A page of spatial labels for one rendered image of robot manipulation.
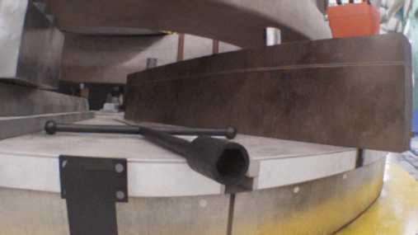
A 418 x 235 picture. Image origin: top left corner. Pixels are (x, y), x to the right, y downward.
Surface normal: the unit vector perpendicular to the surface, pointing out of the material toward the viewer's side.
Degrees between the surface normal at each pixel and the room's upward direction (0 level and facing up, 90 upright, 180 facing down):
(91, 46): 90
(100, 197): 90
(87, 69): 90
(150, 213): 90
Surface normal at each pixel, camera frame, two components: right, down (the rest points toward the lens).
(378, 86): -0.81, -0.03
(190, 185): 0.39, 0.05
